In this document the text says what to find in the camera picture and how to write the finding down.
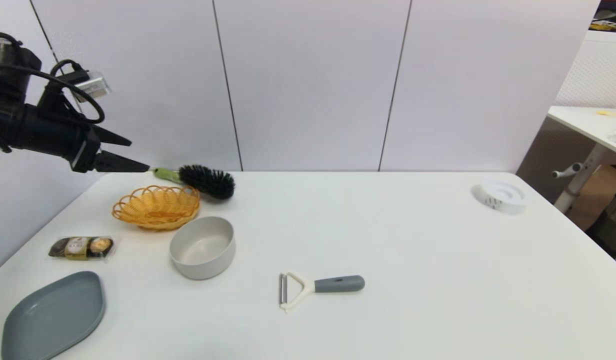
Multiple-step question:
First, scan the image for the white peeler grey handle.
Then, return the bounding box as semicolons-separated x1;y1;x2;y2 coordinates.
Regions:
279;272;366;312

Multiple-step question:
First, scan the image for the light grey round bowl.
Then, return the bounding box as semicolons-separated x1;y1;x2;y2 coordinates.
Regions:
169;216;236;281

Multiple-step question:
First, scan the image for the gold chocolates clear pack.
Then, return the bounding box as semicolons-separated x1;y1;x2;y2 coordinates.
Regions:
48;236;117;262

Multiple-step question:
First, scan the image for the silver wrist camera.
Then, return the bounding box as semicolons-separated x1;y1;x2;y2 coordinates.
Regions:
74;71;112;102

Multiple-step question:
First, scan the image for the grey table crank handle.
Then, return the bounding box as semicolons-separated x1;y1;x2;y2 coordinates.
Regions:
551;162;585;180

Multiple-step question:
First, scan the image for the white side table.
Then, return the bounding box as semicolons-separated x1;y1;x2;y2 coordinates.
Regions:
547;106;616;215

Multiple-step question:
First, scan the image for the grey flat plate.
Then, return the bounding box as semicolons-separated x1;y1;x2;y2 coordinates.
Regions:
1;271;106;360

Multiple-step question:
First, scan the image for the white tape roll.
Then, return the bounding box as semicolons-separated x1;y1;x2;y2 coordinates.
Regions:
475;181;527;215

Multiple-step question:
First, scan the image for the brown cardboard box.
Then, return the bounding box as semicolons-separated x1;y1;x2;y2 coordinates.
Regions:
568;165;616;232

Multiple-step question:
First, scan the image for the orange woven plastic basket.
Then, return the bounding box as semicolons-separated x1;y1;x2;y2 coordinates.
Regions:
112;185;201;231

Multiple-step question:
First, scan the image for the black brush green handle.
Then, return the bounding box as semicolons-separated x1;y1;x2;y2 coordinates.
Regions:
153;164;236;201

